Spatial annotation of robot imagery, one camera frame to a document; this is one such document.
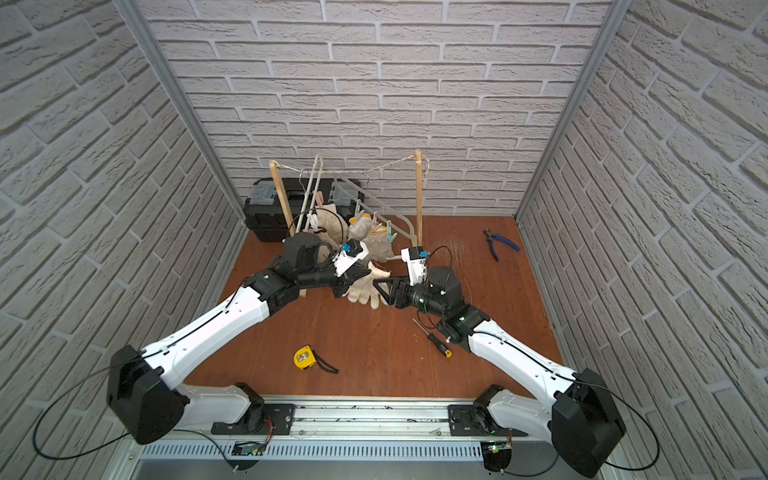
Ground white glove red cuff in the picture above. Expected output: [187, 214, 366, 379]
[344, 262, 391, 310]

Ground white glove yellow cuff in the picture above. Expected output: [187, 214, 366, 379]
[348, 212, 373, 241]
[363, 227, 394, 263]

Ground white plastic clip hanger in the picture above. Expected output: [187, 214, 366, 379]
[295, 154, 324, 232]

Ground grey plastic clip hanger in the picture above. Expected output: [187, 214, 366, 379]
[334, 176, 423, 246]

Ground wooden drying rack frame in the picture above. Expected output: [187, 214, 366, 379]
[268, 149, 431, 299]

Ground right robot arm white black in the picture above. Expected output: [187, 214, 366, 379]
[373, 266, 626, 477]

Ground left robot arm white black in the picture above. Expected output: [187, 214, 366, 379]
[107, 233, 370, 445]

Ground teal clothes clip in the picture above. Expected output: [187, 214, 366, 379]
[386, 220, 398, 244]

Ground yellow black screwdriver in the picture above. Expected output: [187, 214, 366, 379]
[412, 318, 453, 358]

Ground yellow tape measure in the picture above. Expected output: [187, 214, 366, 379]
[293, 345, 339, 374]

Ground black plastic toolbox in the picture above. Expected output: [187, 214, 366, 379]
[243, 178, 365, 243]

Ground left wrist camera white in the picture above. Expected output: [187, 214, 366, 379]
[332, 239, 369, 277]

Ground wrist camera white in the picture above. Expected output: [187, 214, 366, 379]
[332, 239, 369, 277]
[401, 246, 429, 286]

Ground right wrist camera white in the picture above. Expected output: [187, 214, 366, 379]
[401, 246, 429, 286]

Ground blue handled pliers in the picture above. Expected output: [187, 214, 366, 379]
[483, 229, 521, 262]

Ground twine rope on rack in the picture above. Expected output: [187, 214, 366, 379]
[271, 154, 432, 178]

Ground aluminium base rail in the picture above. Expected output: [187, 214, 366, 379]
[128, 394, 622, 463]

